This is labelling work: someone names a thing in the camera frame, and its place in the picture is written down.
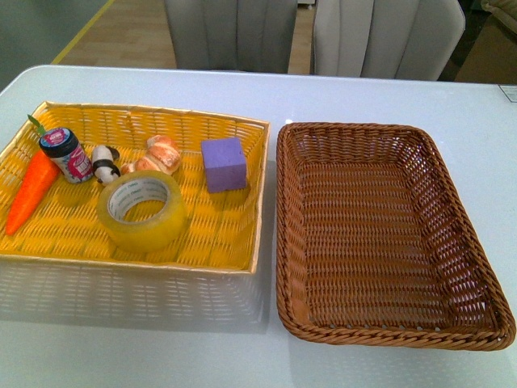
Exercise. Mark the grey chair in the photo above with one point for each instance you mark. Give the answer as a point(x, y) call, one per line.
point(386, 39)
point(251, 36)

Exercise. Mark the small black lidded jar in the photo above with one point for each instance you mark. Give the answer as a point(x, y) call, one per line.
point(62, 146)

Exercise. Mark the clear yellow tape roll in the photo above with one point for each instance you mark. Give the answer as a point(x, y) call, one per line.
point(142, 211)

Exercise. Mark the white label sticker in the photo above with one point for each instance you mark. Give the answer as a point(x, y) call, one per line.
point(510, 91)

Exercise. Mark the orange toy carrot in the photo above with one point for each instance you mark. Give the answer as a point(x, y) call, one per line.
point(40, 176)

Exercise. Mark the yellow woven basket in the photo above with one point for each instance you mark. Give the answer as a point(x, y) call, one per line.
point(178, 251)

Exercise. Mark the grey chair left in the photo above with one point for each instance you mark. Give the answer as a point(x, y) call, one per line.
point(251, 36)

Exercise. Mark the grey chair right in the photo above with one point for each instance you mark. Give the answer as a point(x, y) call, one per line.
point(386, 39)

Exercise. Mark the brown wicker basket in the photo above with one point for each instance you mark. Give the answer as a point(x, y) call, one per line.
point(374, 246)

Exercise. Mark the purple foam cube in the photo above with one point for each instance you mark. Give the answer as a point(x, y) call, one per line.
point(224, 164)

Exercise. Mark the toy panda figure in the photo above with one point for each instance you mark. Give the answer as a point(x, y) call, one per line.
point(104, 165)

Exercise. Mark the toy croissant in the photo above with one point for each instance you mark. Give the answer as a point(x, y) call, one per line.
point(162, 154)

